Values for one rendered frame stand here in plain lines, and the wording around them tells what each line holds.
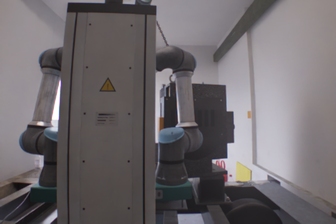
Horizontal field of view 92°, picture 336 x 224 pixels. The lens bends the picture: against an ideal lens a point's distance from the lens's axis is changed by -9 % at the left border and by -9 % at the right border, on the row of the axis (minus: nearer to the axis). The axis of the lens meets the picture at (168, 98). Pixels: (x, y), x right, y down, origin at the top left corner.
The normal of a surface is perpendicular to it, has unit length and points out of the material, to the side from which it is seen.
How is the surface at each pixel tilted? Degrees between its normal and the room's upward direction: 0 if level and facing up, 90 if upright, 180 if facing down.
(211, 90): 90
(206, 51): 90
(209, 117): 90
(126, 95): 90
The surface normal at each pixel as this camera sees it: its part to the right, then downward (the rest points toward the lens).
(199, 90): 0.23, -0.10
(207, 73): 0.00, -0.10
